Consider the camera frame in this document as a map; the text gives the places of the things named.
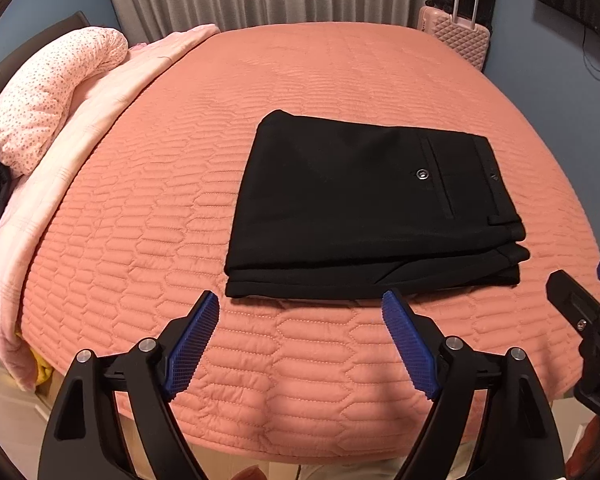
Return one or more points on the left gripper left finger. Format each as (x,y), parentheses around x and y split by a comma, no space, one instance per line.
(84,437)

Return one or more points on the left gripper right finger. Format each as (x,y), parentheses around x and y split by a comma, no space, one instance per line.
(517,436)

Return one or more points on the black pants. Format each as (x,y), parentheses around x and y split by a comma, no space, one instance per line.
(332,210)

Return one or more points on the yellow cloth under bed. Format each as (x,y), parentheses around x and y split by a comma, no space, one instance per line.
(33,368)

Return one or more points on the light pink blanket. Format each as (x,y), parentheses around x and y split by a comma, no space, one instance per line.
(65,159)

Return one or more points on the salmon quilted bedspread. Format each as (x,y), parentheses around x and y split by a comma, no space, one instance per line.
(299,384)

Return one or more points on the pink quilted suitcase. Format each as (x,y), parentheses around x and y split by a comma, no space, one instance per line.
(465,36)

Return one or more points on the pink dotted pillow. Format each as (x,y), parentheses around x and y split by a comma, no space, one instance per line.
(35,103)

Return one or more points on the dark headboard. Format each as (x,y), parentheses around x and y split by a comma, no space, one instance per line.
(15,60)

